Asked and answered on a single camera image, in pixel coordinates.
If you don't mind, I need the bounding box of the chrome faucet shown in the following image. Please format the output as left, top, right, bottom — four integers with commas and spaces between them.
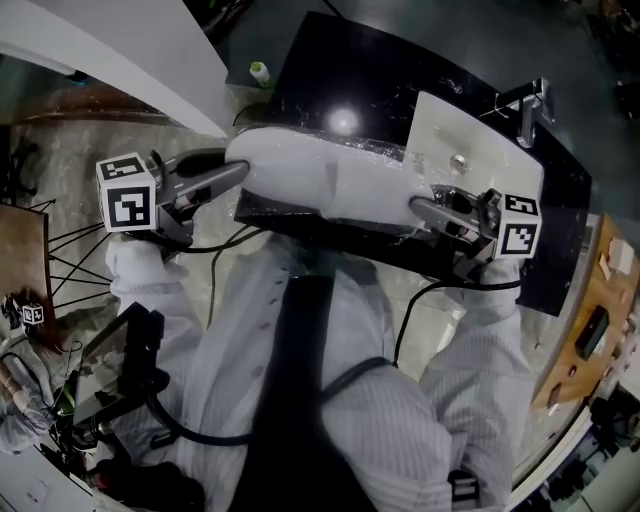
499, 77, 556, 150

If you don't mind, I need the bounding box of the person's white striped coat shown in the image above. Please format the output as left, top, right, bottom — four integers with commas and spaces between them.
104, 232, 539, 512

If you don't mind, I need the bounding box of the person's left forearm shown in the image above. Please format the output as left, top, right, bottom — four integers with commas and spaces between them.
104, 233, 224, 354

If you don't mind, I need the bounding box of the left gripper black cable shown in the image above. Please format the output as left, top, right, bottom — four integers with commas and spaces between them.
169, 223, 264, 329

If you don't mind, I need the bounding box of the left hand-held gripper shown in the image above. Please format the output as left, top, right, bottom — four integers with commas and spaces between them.
95, 149, 250, 261

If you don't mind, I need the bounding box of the spare hand-held gripper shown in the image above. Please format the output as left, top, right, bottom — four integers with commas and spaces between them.
1, 293, 46, 332

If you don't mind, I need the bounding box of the black marble table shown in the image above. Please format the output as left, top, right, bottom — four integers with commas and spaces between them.
233, 10, 594, 318

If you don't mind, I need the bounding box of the black box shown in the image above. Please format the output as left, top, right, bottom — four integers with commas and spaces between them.
574, 305, 612, 362

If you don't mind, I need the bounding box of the white pillar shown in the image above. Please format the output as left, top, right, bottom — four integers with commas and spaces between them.
0, 0, 230, 139

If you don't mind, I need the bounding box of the wooden desk with metal rim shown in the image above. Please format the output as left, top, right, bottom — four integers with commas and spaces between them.
528, 213, 640, 417

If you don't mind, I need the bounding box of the white rectangular basin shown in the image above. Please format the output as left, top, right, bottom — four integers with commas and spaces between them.
402, 90, 546, 224

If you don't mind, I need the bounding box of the wooden table with wire legs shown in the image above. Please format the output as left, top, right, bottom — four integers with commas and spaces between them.
0, 197, 122, 322

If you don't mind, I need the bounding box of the small white box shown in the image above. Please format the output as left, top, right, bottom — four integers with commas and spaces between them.
606, 238, 636, 276

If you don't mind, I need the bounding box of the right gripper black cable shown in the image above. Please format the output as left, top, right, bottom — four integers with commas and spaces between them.
393, 278, 522, 367

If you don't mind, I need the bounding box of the black monitor on mount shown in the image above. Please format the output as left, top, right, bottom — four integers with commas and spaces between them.
73, 301, 170, 427

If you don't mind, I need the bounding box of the brown wooden beam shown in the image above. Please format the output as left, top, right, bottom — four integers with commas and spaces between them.
0, 82, 174, 127

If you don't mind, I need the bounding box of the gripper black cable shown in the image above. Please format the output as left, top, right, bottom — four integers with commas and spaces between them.
169, 223, 264, 329
393, 278, 522, 367

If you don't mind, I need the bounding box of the person's right forearm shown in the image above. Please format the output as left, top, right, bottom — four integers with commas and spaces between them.
422, 254, 537, 384

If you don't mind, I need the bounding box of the black strap buckle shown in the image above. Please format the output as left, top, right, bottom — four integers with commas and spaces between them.
446, 469, 480, 502

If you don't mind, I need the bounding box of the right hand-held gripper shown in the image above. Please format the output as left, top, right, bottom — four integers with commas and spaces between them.
409, 185, 544, 284

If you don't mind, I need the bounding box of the white cabinet with slots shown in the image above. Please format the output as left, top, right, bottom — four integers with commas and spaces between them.
0, 443, 95, 512

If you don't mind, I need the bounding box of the thick black monitor cable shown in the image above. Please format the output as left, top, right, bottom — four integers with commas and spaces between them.
148, 356, 397, 447

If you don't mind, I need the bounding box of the green cap bottle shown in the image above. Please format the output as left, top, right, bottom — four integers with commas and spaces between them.
248, 60, 274, 92

